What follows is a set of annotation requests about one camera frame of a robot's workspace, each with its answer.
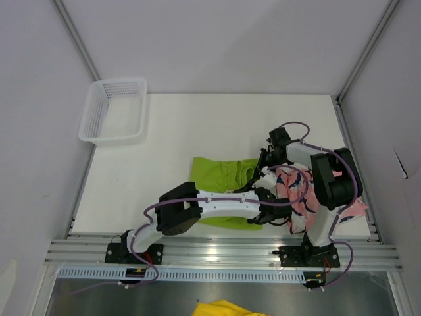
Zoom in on lime green shorts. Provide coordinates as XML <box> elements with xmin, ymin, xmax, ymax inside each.
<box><xmin>189</xmin><ymin>157</ymin><xmax>262</xmax><ymax>231</ymax></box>

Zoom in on pink shark print shorts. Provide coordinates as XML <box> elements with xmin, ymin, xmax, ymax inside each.
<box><xmin>269</xmin><ymin>166</ymin><xmax>370</xmax><ymax>235</ymax></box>

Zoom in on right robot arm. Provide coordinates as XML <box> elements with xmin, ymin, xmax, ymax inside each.
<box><xmin>255</xmin><ymin>126</ymin><xmax>363</xmax><ymax>267</ymax></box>

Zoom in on yellow cloth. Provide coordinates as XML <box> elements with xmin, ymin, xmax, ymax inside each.
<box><xmin>192</xmin><ymin>300</ymin><xmax>266</xmax><ymax>316</ymax></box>

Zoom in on white perforated plastic basket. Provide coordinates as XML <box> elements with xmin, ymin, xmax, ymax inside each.
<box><xmin>78</xmin><ymin>78</ymin><xmax>147</xmax><ymax>147</ymax></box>

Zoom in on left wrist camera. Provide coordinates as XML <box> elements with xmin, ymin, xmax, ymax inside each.
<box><xmin>253</xmin><ymin>167</ymin><xmax>277</xmax><ymax>190</ymax></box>

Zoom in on right aluminium frame post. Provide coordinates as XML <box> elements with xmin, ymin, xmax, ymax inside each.
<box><xmin>335</xmin><ymin>0</ymin><xmax>404</xmax><ymax>106</ymax></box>

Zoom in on aluminium frame post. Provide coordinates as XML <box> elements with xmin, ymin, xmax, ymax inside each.
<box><xmin>50</xmin><ymin>0</ymin><xmax>101</xmax><ymax>82</ymax></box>
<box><xmin>335</xmin><ymin>0</ymin><xmax>404</xmax><ymax>106</ymax></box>

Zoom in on slotted cable duct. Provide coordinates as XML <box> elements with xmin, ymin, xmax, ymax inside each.
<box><xmin>57</xmin><ymin>266</ymin><xmax>306</xmax><ymax>284</ymax></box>

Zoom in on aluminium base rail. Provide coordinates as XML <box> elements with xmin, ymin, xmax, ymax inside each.
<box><xmin>44</xmin><ymin>236</ymin><xmax>403</xmax><ymax>271</ymax></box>

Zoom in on left aluminium frame post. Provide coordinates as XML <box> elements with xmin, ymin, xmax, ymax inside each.
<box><xmin>50</xmin><ymin>0</ymin><xmax>101</xmax><ymax>82</ymax></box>

